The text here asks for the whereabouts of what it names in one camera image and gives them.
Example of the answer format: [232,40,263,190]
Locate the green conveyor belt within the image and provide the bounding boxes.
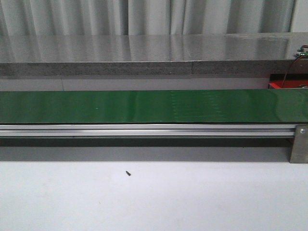
[0,89,308,124]

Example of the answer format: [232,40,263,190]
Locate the red plastic bin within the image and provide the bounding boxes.
[269,74,308,89]

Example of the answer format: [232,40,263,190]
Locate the grey stone counter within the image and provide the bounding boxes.
[0,33,308,91]

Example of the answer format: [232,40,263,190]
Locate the small green circuit board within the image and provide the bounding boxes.
[294,48,308,58]

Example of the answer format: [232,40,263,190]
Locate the white pleated curtain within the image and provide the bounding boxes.
[0,0,295,36]

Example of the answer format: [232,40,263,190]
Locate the aluminium conveyor frame rail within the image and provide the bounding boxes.
[0,124,296,137]

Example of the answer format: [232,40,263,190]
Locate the steel conveyor support bracket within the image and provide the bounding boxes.
[290,124,308,164]

